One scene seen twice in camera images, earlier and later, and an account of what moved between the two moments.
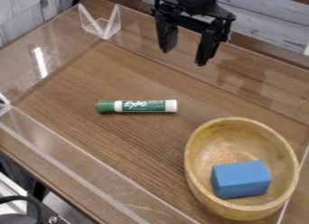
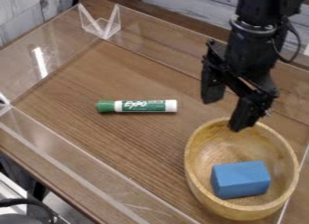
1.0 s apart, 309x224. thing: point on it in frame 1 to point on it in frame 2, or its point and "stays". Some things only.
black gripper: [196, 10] to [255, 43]
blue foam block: [241, 179] stays
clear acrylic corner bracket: [103, 28] stays
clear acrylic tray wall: [99, 107] stays
